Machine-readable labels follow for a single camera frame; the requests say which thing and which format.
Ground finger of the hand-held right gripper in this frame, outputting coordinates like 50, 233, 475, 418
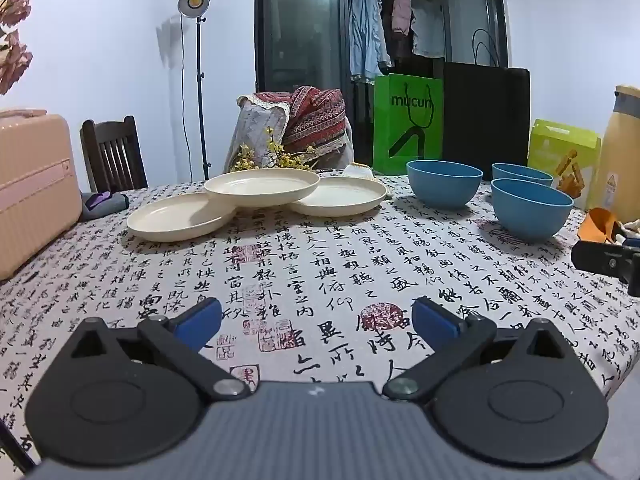
571, 240, 640, 286

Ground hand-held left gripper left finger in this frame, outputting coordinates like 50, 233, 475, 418
65, 296, 252, 403

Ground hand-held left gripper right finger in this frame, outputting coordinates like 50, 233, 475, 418
381, 296, 575, 402

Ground blue bowl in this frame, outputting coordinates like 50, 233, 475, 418
406, 160, 484, 210
491, 163, 554, 188
490, 179, 575, 242

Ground cream round plate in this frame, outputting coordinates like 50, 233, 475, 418
204, 169, 321, 210
287, 176, 389, 218
127, 192, 237, 242

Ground white rubber glove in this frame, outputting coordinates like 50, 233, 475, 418
614, 220, 640, 247

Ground beige thermos jug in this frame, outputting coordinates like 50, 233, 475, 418
585, 85, 640, 217

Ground yellow-green snack box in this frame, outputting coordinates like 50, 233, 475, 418
527, 119, 603, 211

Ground calligraphy print tablecloth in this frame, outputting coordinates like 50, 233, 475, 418
0, 174, 640, 476

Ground grey purple glove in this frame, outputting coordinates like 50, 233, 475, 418
80, 191, 130, 221

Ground yellow flower branch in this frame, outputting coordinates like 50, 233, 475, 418
229, 126, 321, 172

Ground black paper bag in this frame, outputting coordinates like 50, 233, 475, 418
442, 29, 531, 168

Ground green paper bag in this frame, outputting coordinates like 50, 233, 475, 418
372, 73, 445, 176

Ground dark wooden chair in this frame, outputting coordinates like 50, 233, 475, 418
80, 116, 149, 194

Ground pink suitcase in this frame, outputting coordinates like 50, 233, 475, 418
0, 109, 83, 282

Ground hanging white garment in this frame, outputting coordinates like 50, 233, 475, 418
411, 2, 447, 58

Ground hanging light blue shirt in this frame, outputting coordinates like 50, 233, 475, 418
348, 0, 393, 81

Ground black-framed glass sliding door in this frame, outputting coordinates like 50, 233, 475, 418
254, 0, 512, 128

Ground hanging pink garment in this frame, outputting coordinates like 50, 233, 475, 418
391, 0, 416, 43

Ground dried pink flowers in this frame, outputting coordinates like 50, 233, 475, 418
0, 0, 47, 96

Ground studio light on black stand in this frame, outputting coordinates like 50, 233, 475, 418
177, 0, 213, 182

